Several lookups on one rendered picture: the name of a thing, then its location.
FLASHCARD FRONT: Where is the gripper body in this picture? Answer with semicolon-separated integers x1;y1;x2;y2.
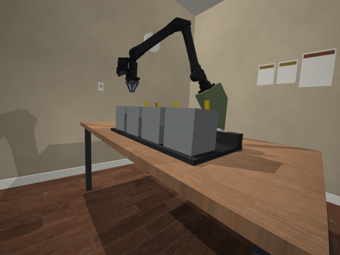
125;70;140;82

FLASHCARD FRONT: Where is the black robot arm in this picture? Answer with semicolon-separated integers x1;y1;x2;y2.
116;17;215;93

